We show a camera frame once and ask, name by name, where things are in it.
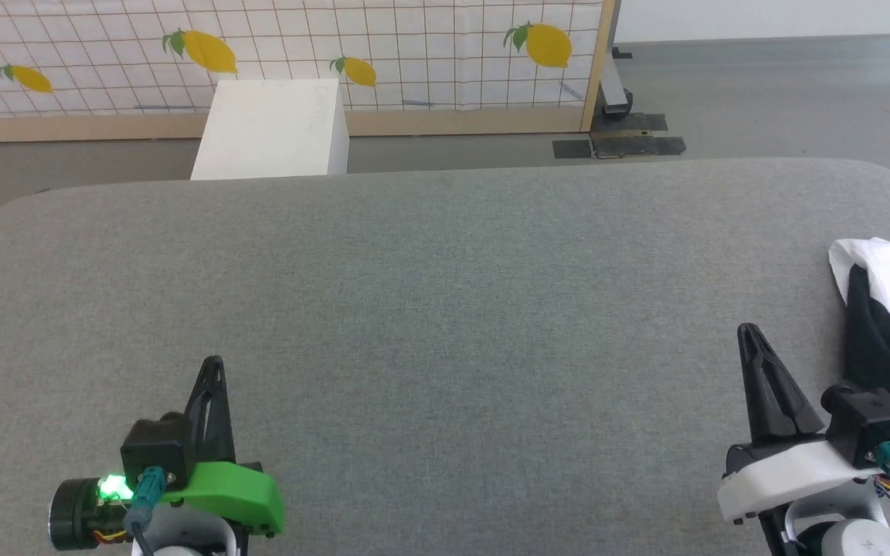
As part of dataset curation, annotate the white box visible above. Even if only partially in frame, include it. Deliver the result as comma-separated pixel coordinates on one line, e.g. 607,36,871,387
191,78,350,181

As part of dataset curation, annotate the lemon print grid partition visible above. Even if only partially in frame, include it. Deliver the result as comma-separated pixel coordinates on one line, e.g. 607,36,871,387
0,0,604,118

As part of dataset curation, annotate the white and dark grey sweatshirt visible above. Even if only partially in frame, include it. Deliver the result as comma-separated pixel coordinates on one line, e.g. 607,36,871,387
829,237,890,427

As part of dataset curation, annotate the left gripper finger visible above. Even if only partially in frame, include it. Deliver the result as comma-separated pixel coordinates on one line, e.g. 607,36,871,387
185,356,214,463
209,356,237,464

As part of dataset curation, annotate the lemon-print grid screen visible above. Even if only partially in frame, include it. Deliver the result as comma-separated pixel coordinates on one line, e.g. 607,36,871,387
0,0,620,144

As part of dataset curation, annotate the grey fabric sofa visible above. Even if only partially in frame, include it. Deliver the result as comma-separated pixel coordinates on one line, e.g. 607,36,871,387
0,158,890,556

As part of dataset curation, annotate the metal partition foot with caster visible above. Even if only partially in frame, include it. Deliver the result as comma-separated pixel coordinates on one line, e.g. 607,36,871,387
598,46,636,120

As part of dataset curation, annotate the black floor plate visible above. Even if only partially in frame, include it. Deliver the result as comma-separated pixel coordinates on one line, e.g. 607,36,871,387
552,112,687,160

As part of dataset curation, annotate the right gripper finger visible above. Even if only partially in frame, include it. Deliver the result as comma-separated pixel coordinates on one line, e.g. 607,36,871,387
749,324,826,444
737,323,780,446

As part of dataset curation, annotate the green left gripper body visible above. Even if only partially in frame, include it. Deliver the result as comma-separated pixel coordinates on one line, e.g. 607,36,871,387
49,460,286,553

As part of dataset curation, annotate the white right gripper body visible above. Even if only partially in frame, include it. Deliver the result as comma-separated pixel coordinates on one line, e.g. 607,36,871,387
717,431,886,526

